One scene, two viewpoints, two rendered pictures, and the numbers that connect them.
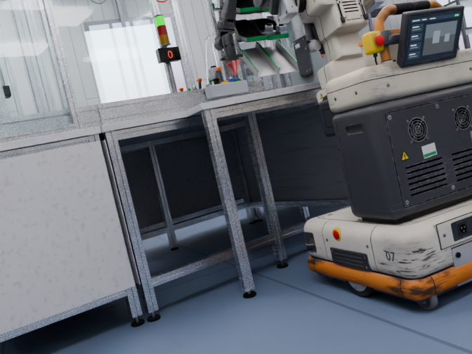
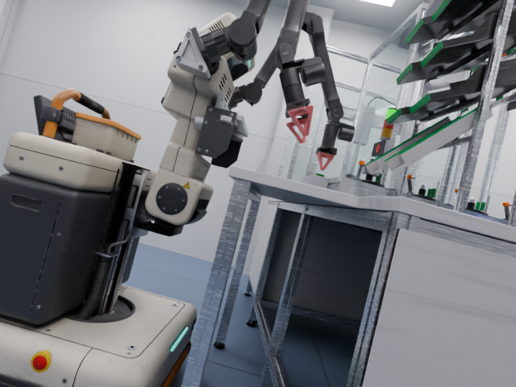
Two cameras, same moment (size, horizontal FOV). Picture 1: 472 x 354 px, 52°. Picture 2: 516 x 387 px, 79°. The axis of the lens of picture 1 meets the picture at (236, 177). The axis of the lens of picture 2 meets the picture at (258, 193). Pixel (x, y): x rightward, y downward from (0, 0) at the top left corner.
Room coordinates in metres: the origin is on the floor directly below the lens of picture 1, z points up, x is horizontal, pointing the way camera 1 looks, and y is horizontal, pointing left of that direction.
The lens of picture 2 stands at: (2.82, -1.45, 0.78)
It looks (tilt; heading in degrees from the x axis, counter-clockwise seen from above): 2 degrees up; 116
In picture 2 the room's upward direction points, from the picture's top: 14 degrees clockwise
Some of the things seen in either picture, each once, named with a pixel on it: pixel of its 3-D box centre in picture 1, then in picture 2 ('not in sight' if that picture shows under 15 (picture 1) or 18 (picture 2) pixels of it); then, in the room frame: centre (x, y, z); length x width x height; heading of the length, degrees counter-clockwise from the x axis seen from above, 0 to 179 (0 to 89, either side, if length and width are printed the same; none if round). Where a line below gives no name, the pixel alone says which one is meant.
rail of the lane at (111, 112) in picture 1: (187, 100); (314, 191); (2.36, 0.14, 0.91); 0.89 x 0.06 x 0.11; 121
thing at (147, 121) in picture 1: (187, 124); (451, 238); (3.02, 0.22, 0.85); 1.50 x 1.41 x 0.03; 121
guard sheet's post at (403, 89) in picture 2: (154, 10); (400, 103); (2.67, 0.23, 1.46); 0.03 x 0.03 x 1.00; 31
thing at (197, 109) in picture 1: (259, 102); (329, 204); (2.54, -0.20, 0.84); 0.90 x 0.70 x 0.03; 113
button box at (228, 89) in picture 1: (227, 89); (313, 183); (2.41, -0.05, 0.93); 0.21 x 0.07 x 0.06; 121
